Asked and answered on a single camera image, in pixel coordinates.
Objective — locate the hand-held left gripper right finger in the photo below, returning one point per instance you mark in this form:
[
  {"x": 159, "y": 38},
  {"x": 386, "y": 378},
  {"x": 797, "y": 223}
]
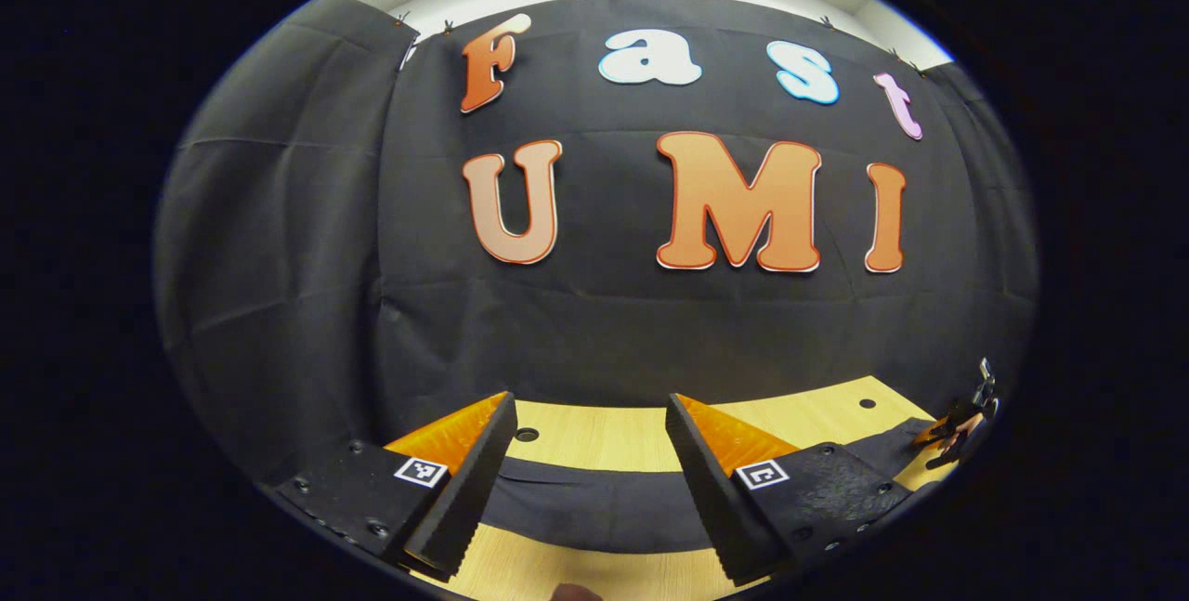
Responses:
[{"x": 711, "y": 499}]

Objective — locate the black jeans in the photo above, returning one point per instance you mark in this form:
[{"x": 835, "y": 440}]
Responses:
[{"x": 594, "y": 503}]

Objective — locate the black backdrop cloth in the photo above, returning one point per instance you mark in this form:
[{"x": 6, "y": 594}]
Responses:
[{"x": 576, "y": 341}]

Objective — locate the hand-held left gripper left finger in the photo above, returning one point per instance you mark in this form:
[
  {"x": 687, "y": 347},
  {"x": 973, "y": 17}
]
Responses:
[{"x": 474, "y": 499}]

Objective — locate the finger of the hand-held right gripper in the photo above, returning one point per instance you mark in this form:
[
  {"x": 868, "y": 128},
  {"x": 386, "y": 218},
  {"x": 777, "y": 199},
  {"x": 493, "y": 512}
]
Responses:
[{"x": 934, "y": 432}]

